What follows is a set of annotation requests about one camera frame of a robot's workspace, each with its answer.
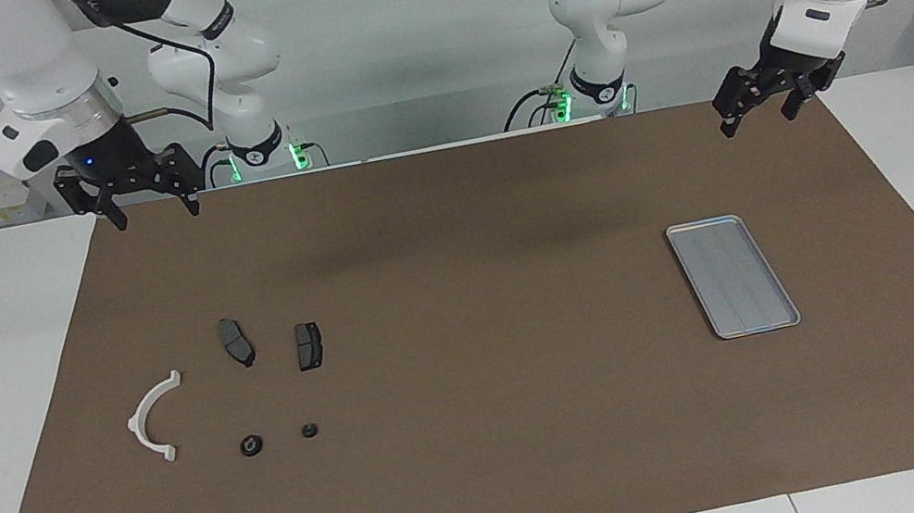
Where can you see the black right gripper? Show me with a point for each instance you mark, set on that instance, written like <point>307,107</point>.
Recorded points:
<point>111,162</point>

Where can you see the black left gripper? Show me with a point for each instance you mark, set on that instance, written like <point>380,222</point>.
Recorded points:
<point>773,77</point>

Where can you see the large black bearing gear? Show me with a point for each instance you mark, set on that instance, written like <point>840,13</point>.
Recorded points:
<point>245,446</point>

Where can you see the small black bearing gear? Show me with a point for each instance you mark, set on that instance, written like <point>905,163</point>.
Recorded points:
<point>309,430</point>

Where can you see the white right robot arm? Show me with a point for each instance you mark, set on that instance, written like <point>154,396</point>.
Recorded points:
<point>32,59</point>

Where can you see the silver metal tray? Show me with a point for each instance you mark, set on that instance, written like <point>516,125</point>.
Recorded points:
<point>734,278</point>

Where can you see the dark curved brake pad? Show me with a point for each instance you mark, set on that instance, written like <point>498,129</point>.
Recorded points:
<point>235,341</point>

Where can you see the dark rectangular brake pad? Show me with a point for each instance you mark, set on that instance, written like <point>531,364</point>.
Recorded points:
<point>309,346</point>

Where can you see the brown table mat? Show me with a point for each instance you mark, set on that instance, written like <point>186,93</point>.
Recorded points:
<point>489,439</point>

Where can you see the white curved plastic bracket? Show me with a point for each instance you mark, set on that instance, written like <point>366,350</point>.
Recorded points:
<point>137,424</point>

